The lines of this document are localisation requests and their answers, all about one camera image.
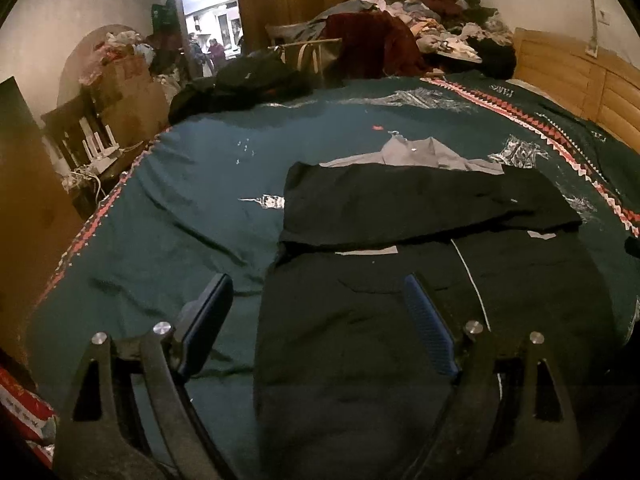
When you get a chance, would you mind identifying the black coat with grey lining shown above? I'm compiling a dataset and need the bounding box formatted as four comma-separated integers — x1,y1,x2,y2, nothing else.
254,136,623,480

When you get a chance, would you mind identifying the green printed blanket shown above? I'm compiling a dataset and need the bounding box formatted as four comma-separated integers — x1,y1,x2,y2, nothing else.
25,72,640,480

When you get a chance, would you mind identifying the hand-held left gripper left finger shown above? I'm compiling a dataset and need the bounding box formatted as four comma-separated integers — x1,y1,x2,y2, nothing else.
52,273,236,480

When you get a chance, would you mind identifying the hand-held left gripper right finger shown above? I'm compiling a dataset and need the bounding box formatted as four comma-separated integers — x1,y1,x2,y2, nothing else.
402,272,583,480

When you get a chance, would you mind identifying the red printed packet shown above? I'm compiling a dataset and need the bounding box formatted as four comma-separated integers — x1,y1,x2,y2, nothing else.
0,364,57,467

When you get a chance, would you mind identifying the tote bag with pale straps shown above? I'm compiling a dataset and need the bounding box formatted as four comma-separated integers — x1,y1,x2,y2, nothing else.
265,22,346,87

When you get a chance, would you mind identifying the white wall pipe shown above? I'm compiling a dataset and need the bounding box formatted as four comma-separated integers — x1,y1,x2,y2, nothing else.
581,0,602,59

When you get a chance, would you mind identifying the pile of mixed clothes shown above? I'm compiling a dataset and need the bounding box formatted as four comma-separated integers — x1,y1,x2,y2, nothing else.
372,0,517,80

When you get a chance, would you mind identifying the white router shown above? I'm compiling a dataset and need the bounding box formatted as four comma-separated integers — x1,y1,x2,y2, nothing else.
74,119,127,172

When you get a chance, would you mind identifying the brown wooden cabinet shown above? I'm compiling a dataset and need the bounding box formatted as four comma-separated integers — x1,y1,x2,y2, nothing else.
0,76,87,363

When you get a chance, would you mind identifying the wooden headboard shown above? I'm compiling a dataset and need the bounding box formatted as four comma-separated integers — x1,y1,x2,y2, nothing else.
512,27,640,147

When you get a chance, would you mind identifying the cardboard box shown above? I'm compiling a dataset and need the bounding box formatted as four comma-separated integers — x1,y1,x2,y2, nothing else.
92,55,172,147

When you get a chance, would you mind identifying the black backpack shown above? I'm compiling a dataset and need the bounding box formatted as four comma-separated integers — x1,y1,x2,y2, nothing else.
169,52,312,122

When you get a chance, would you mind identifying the dark wooden side table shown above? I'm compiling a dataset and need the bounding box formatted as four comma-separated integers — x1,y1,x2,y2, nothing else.
41,91,152,212

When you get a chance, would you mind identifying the green box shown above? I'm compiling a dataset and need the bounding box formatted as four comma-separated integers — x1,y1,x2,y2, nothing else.
151,2,177,37

